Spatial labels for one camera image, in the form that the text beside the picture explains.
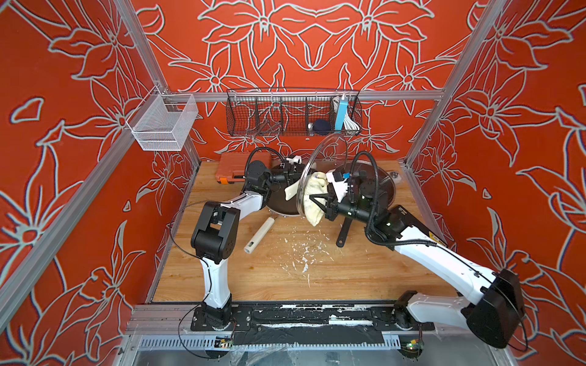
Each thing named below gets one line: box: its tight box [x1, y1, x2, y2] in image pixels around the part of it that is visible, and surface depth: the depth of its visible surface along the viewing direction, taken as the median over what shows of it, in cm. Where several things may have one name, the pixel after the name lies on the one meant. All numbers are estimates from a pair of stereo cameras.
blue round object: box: [312, 118, 332, 135], surface depth 97 cm
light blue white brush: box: [331, 93, 361, 133], surface depth 91 cm
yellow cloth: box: [303, 171, 329, 228], surface depth 69 cm
